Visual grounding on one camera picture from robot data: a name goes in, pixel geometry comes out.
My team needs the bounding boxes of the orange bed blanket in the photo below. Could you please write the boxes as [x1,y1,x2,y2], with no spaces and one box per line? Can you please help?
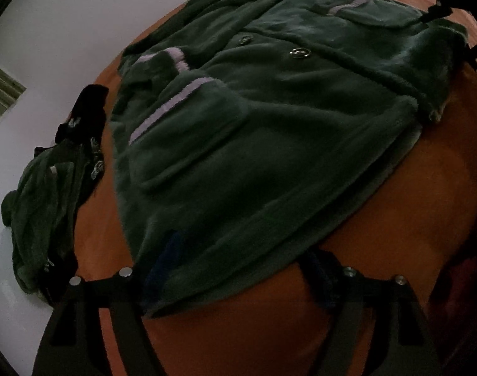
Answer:
[72,0,477,376]

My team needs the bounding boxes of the green fleece jacket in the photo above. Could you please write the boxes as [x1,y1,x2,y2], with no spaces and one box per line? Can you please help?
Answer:
[109,0,470,318]

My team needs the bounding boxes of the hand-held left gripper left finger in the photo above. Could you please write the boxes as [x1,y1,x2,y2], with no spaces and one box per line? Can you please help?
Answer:
[32,231,184,376]

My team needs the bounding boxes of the green fleece pants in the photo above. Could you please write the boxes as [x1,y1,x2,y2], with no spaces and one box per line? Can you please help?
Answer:
[1,145,106,294]

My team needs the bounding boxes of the black printed garment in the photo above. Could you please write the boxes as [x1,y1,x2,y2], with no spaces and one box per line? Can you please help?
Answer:
[34,84,108,307]

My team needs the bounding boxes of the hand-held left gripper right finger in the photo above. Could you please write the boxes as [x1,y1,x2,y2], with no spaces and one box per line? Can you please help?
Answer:
[301,248,443,376]

